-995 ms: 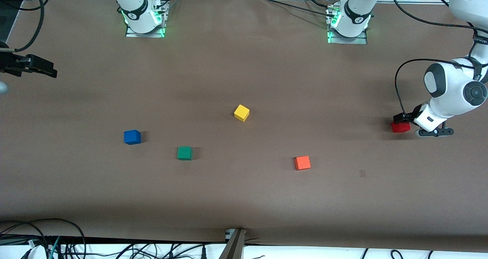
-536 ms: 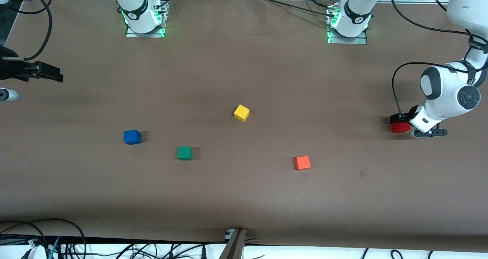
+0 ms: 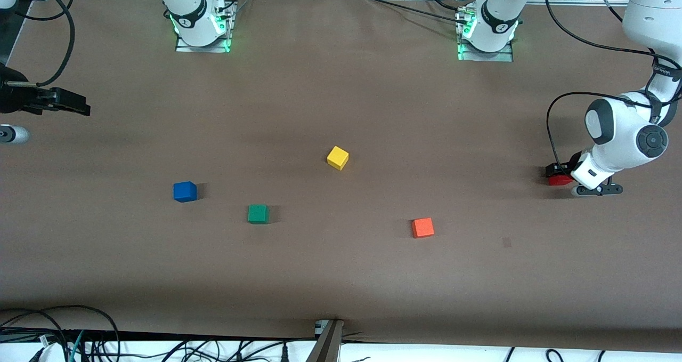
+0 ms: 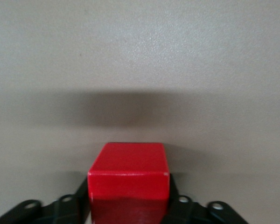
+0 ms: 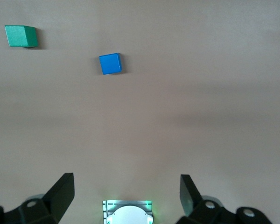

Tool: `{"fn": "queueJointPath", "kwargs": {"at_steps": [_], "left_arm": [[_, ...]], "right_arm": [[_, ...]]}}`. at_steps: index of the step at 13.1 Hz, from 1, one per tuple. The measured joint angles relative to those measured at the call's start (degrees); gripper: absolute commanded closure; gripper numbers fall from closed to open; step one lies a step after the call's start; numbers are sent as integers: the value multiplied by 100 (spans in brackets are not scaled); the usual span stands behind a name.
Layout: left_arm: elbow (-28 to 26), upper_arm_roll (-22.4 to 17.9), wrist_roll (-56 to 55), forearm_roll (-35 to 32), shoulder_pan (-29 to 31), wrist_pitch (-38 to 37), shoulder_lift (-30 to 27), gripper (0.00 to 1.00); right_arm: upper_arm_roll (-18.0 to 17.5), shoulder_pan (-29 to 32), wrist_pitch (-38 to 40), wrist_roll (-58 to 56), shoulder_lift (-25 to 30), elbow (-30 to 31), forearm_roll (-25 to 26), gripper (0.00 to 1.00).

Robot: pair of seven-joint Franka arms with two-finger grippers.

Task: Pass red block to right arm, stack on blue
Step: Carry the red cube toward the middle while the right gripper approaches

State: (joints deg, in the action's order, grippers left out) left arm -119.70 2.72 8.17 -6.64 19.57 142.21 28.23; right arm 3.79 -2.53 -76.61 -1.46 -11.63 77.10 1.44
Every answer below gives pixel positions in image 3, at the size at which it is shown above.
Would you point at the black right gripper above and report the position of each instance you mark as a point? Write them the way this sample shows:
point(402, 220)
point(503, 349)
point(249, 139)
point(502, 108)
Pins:
point(11, 96)

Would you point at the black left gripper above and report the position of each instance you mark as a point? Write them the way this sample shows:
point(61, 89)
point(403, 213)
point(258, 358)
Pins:
point(571, 165)

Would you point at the red cube block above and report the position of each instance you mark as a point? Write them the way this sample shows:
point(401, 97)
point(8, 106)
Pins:
point(559, 180)

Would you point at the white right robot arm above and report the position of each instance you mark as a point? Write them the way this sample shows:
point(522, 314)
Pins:
point(186, 10)

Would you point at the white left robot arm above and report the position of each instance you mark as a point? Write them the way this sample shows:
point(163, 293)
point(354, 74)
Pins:
point(618, 138)

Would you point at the blue cube block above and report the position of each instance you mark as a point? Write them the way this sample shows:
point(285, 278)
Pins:
point(185, 192)

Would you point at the orange cube block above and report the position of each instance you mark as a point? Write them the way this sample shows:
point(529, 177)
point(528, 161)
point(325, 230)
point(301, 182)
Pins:
point(422, 227)

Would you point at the green cube block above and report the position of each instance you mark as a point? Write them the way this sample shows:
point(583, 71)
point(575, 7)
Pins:
point(258, 214)

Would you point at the yellow cube block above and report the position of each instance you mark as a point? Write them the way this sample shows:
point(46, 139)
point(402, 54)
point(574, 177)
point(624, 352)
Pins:
point(337, 158)

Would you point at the brown paper table cover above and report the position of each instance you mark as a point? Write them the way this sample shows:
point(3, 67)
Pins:
point(341, 276)

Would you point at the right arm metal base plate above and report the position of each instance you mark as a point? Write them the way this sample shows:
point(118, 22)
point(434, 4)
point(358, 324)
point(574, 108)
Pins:
point(184, 47)

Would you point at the aluminium frame rail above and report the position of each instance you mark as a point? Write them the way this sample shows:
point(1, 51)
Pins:
point(586, 2)

